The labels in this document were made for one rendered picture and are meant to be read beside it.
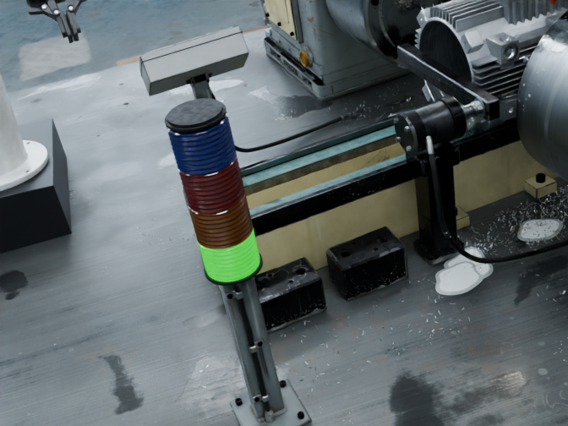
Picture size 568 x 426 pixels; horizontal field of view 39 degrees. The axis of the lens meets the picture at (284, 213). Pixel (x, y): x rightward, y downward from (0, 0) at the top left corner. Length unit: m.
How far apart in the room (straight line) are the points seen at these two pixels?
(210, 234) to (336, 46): 0.90
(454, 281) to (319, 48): 0.66
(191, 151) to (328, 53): 0.92
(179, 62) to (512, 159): 0.55
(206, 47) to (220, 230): 0.57
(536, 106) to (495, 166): 0.28
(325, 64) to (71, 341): 0.78
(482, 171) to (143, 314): 0.56
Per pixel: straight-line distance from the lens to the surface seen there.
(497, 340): 1.09
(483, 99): 1.14
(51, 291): 1.35
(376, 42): 1.44
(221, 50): 1.34
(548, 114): 1.02
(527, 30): 1.25
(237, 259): 0.84
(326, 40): 1.65
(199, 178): 0.78
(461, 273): 1.19
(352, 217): 1.20
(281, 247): 1.18
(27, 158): 1.52
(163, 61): 1.32
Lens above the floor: 1.55
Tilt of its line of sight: 33 degrees down
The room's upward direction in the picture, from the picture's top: 11 degrees counter-clockwise
